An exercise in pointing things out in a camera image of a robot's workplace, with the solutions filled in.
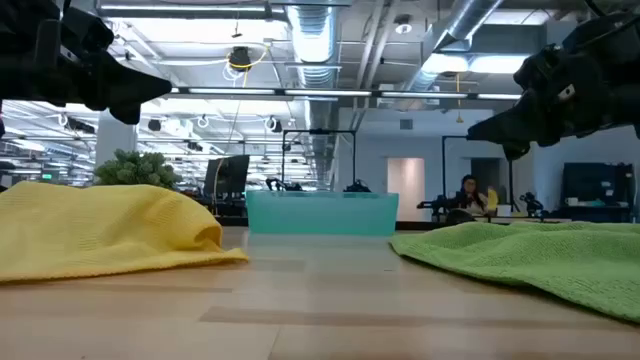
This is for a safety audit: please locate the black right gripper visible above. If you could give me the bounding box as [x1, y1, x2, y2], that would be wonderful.
[466, 9, 640, 162]

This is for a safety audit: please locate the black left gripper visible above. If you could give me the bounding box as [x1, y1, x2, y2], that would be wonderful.
[0, 0, 174, 126]

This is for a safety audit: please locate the green microfiber towel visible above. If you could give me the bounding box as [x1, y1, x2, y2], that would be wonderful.
[389, 221, 640, 324]

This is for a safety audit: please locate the yellow microfiber towel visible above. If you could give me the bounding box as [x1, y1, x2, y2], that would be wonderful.
[0, 180, 250, 284]

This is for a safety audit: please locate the teal translucent plastic basket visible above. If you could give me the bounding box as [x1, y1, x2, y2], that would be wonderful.
[245, 190, 400, 237]

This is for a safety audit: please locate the artificial green potted plant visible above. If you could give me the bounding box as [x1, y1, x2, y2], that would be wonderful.
[93, 148, 182, 191]

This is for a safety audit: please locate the person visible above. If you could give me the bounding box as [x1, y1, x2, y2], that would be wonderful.
[452, 174, 489, 217]

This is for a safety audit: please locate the dark background workstation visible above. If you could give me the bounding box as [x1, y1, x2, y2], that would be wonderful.
[562, 162, 636, 224]

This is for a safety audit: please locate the black background monitor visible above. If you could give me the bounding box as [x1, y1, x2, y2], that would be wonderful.
[203, 154, 250, 200]

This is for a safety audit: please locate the black overhead light bar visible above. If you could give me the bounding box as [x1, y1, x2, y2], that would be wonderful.
[169, 87, 524, 101]

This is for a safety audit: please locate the black background gantry frame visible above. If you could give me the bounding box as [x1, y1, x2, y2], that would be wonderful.
[281, 128, 358, 194]
[441, 134, 515, 216]

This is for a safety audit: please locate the black ceiling cord reel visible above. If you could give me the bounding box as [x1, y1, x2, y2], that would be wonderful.
[227, 45, 254, 72]

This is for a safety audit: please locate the silver smooth ventilation duct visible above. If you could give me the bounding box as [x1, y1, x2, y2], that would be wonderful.
[404, 0, 504, 94]

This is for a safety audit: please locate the silver ribbed ventilation duct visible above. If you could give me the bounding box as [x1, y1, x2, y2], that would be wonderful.
[285, 4, 341, 191]

